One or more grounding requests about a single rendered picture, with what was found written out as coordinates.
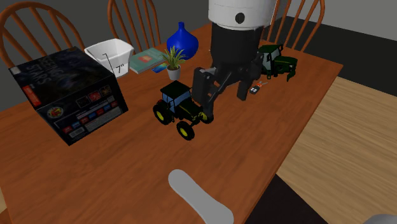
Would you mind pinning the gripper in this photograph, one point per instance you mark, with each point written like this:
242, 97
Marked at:
235, 49

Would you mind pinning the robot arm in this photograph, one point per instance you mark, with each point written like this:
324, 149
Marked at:
226, 11

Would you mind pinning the black key fob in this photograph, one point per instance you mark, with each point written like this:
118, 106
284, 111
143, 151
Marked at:
254, 90

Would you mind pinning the black toy tractor yellow wheels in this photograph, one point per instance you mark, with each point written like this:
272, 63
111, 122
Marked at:
176, 99

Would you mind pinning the small potted green plant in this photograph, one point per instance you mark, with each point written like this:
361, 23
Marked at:
173, 69

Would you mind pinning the green toy tractor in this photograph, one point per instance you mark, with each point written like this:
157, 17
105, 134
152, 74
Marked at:
279, 63

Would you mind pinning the blue round vase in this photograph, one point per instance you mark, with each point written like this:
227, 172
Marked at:
183, 42

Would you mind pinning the blue card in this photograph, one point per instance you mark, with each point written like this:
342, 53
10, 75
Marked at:
158, 68

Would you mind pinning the teal book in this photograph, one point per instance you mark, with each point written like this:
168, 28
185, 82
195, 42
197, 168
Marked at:
144, 60

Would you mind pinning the grey flat oblong object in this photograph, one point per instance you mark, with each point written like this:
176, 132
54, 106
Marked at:
198, 198

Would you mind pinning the white square bowl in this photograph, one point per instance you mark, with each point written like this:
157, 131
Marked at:
114, 54

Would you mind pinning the brown wooden spindle chair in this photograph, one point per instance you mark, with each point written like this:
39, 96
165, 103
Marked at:
113, 18
319, 18
12, 18

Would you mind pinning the brown wooden table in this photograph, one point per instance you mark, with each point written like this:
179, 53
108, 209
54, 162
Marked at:
124, 173

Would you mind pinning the black printed cardboard box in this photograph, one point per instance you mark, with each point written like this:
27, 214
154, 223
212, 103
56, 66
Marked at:
68, 90

